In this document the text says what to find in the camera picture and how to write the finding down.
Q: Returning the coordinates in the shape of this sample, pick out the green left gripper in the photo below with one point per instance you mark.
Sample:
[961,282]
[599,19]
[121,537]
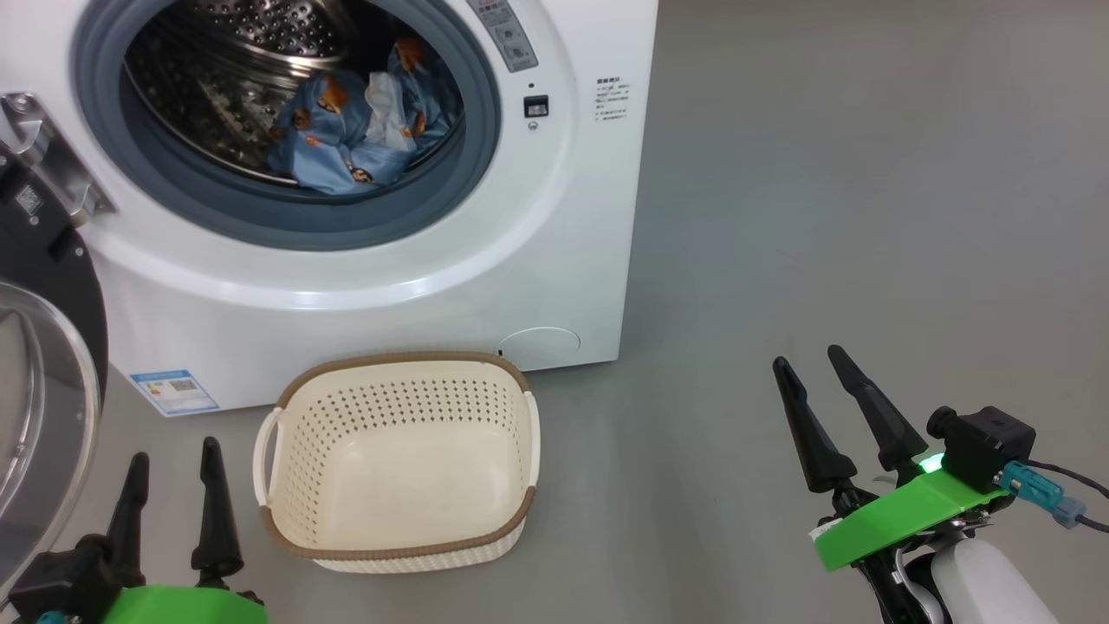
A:
[182,607]

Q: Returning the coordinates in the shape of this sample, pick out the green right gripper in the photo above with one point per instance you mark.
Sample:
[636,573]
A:
[901,520]

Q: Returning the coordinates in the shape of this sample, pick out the black round glass washer door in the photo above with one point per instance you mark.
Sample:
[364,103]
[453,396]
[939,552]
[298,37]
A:
[52,286]

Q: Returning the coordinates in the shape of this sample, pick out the blue bear-print garment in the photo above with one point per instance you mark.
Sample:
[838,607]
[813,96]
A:
[325,139]

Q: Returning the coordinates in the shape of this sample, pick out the cream and blue garment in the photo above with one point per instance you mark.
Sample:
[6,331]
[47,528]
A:
[385,108]

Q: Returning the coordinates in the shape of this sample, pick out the white front-load washing machine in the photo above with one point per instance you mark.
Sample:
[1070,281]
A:
[390,295]

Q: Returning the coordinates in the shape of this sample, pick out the metal door hinge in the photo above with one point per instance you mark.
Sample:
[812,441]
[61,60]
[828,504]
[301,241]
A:
[52,165]

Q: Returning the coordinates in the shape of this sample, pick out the perforated steel washer drum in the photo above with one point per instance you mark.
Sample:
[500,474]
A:
[217,61]

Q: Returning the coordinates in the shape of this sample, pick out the blue energy label sticker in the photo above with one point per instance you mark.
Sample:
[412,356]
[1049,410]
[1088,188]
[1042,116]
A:
[173,394]

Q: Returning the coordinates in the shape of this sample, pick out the cream perforated laundry basket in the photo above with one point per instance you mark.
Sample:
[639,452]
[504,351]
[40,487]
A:
[398,485]

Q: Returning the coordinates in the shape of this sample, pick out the round white filter cover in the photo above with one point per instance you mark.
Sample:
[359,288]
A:
[541,347]

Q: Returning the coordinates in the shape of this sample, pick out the grey warning sticker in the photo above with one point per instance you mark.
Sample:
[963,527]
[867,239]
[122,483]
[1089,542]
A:
[507,35]

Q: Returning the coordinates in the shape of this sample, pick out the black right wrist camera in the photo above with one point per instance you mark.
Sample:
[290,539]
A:
[988,446]

